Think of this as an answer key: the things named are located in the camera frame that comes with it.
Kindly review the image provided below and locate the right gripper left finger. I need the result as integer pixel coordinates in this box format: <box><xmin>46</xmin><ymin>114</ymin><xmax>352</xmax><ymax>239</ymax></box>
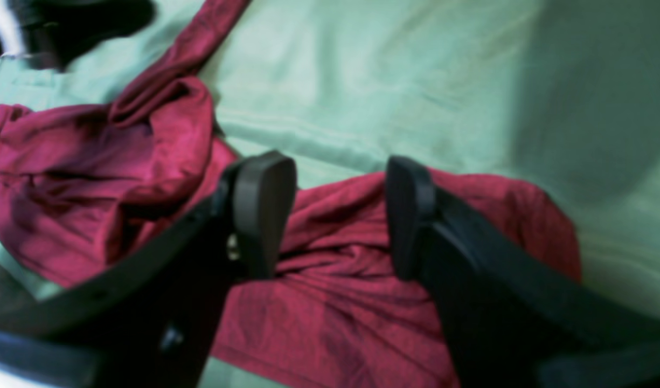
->
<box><xmin>0</xmin><ymin>151</ymin><xmax>297</xmax><ymax>387</ymax></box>

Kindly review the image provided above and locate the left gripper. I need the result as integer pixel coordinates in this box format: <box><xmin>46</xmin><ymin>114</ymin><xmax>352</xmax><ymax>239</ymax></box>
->
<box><xmin>0</xmin><ymin>1</ymin><xmax>157</xmax><ymax>71</ymax></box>

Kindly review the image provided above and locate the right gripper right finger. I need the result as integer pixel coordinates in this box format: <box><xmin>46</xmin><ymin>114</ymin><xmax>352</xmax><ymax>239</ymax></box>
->
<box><xmin>385</xmin><ymin>156</ymin><xmax>660</xmax><ymax>387</ymax></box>

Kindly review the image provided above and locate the red long-sleeve T-shirt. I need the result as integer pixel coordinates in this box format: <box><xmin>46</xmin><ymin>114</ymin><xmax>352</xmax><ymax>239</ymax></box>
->
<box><xmin>0</xmin><ymin>1</ymin><xmax>581</xmax><ymax>387</ymax></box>

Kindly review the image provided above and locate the green table cloth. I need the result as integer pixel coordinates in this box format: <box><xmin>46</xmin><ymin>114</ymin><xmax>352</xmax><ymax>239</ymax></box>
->
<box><xmin>0</xmin><ymin>0</ymin><xmax>660</xmax><ymax>388</ymax></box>

